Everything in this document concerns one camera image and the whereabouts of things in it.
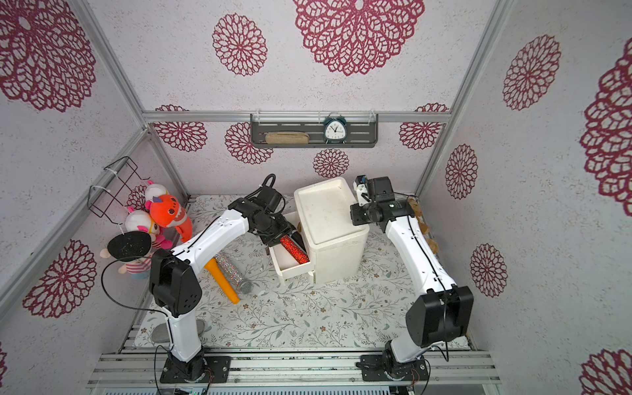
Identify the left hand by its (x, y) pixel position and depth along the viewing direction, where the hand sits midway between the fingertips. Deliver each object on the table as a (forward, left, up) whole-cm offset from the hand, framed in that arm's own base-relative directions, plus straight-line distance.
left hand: (290, 235), depth 87 cm
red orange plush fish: (+7, +45, +4) cm, 45 cm away
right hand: (+5, -23, +10) cm, 25 cm away
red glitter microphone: (-4, -3, -4) cm, 7 cm away
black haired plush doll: (-9, +48, +7) cm, 49 cm away
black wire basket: (+4, +53, +15) cm, 55 cm away
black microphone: (+1, -3, -5) cm, 6 cm away
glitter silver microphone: (-14, +17, -11) cm, 24 cm away
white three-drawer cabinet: (-10, -16, +7) cm, 20 cm away
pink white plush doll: (+3, +51, +5) cm, 51 cm away
